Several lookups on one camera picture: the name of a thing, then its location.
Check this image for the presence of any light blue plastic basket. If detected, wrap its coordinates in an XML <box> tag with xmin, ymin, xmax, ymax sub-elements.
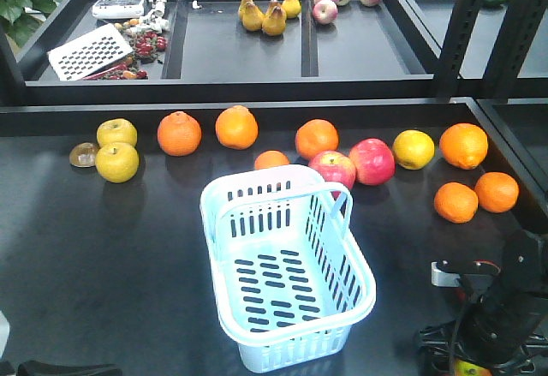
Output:
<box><xmin>200</xmin><ymin>164</ymin><xmax>377</xmax><ymax>373</ymax></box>

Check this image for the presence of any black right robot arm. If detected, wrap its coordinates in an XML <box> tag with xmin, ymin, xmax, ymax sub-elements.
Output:
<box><xmin>416</xmin><ymin>230</ymin><xmax>547</xmax><ymax>375</ymax></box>

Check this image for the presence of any pink-red apple left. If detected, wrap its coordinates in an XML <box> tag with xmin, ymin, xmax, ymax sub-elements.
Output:
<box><xmin>308</xmin><ymin>151</ymin><xmax>356</xmax><ymax>190</ymax></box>

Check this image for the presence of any pink-red apple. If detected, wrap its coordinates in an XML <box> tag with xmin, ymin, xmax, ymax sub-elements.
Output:
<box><xmin>308</xmin><ymin>151</ymin><xmax>356</xmax><ymax>190</ymax></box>
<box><xmin>348</xmin><ymin>138</ymin><xmax>396</xmax><ymax>186</ymax></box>

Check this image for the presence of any pink-red apple right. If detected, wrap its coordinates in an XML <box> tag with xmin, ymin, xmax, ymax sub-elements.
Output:
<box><xmin>348</xmin><ymin>138</ymin><xmax>396</xmax><ymax>186</ymax></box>

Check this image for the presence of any yellow round citrus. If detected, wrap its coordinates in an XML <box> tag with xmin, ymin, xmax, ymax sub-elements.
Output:
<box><xmin>392</xmin><ymin>129</ymin><xmax>435</xmax><ymax>170</ymax></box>

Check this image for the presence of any brown pear cluster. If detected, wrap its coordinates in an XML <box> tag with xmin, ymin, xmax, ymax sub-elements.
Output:
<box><xmin>238</xmin><ymin>0</ymin><xmax>301</xmax><ymax>37</ymax></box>

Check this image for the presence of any yellow pear-apple front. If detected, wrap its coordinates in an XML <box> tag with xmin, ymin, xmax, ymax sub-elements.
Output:
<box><xmin>95</xmin><ymin>142</ymin><xmax>140</xmax><ymax>183</ymax></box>

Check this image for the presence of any orange front small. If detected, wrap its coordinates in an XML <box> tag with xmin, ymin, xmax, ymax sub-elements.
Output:
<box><xmin>433</xmin><ymin>182</ymin><xmax>479</xmax><ymax>224</ymax></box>

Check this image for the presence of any brown mushroom-like fruit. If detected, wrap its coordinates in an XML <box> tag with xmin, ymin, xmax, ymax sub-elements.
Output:
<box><xmin>68</xmin><ymin>142</ymin><xmax>99</xmax><ymax>168</ymax></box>

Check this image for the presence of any large orange with navel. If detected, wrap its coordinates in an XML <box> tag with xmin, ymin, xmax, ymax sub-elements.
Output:
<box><xmin>439</xmin><ymin>122</ymin><xmax>489</xmax><ymax>170</ymax></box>

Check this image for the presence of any orange beside divider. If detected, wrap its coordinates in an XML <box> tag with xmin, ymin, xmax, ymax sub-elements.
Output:
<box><xmin>474</xmin><ymin>172</ymin><xmax>520</xmax><ymax>213</ymax></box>

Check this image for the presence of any dark red apple near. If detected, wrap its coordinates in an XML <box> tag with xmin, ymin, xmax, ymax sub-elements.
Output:
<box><xmin>454</xmin><ymin>359</ymin><xmax>492</xmax><ymax>376</ymax></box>

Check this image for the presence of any black perforated upright post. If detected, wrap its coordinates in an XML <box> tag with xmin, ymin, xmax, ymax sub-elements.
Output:
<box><xmin>432</xmin><ymin>0</ymin><xmax>547</xmax><ymax>99</ymax></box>

